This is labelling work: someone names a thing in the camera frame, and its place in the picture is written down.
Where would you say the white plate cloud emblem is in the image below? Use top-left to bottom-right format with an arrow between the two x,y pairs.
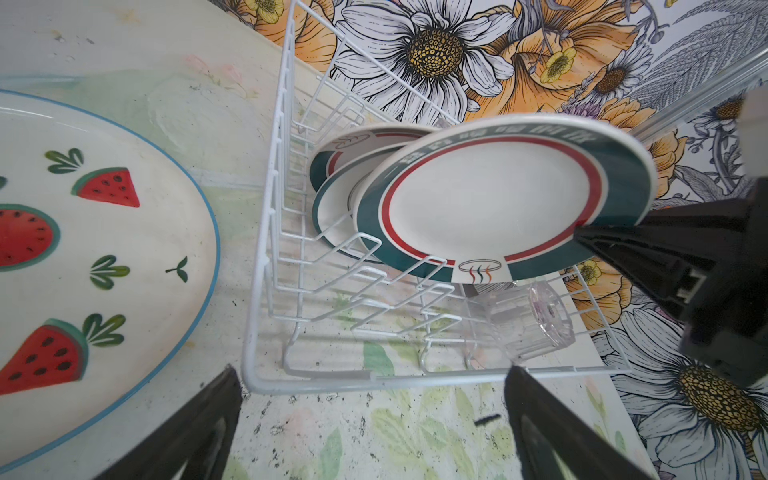
312,142 -> 406,248

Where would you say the rear green rimmed plate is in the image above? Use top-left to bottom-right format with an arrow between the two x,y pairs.
308,123 -> 437,191

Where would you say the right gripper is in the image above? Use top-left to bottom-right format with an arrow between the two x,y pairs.
574,178 -> 767,386

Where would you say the front clear glass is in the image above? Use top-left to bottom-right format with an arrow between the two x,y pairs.
478,281 -> 576,364

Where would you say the white wire dish rack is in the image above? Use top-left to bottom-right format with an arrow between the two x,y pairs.
241,0 -> 631,396

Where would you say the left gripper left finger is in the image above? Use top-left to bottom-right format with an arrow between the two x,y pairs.
97,366 -> 242,479

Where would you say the green red rimmed plate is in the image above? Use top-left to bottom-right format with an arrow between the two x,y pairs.
352,113 -> 658,284

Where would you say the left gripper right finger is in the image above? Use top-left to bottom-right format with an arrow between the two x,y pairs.
504,366 -> 649,480

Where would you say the watermelon pattern plate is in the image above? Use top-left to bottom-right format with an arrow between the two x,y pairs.
1,90 -> 220,471

